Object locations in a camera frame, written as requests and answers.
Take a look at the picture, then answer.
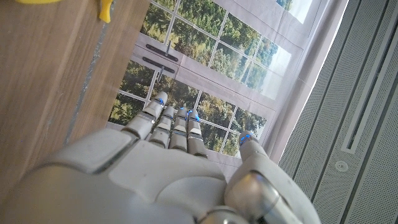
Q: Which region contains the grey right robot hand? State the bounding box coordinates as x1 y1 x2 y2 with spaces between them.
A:
0 91 321 224

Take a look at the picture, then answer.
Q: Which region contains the yellow toy banana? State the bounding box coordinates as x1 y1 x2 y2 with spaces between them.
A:
15 0 114 24

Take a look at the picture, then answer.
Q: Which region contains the printed window backdrop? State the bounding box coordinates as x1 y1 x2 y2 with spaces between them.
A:
107 0 349 181

